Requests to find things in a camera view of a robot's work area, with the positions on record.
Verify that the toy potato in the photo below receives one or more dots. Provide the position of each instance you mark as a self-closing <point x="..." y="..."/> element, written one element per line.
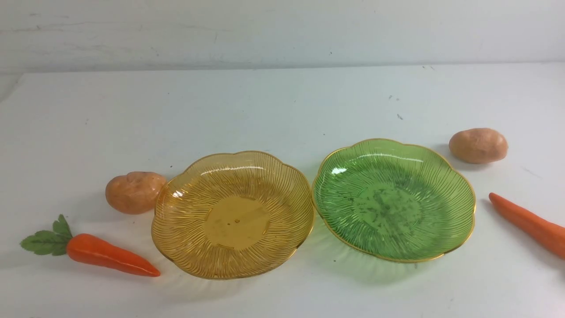
<point x="135" y="192"/>
<point x="479" y="146"/>

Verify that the toy carrot with leaves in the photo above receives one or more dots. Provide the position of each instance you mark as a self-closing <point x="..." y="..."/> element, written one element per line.
<point x="87" y="249"/>

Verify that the amber ribbed plastic plate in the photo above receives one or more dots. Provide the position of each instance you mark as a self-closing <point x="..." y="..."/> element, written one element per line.
<point x="233" y="215"/>

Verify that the green ribbed plastic plate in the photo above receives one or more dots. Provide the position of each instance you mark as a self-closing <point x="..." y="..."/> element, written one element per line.
<point x="394" y="201"/>

